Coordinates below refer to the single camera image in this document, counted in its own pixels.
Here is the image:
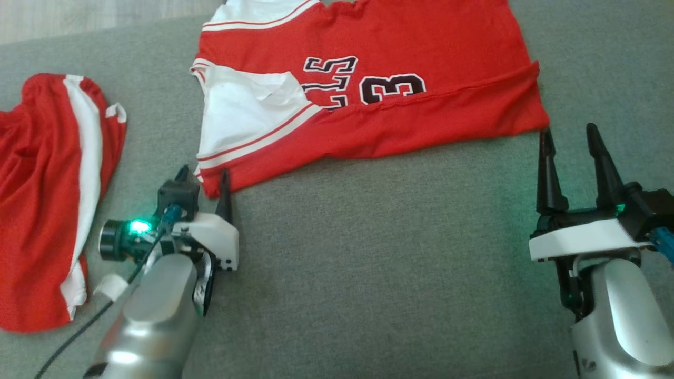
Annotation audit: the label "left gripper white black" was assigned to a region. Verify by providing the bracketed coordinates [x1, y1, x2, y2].
[171, 164, 240, 272]

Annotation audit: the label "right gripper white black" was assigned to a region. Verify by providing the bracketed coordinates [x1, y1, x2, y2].
[529, 123, 654, 263]

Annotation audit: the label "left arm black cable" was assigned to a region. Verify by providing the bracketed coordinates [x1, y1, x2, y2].
[33, 205, 184, 379]

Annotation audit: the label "red white basketball jersey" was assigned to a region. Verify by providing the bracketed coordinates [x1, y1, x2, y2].
[190, 0, 551, 200]

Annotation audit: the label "red white-striped basketball shorts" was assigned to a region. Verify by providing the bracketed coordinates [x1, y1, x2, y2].
[0, 73, 128, 334]

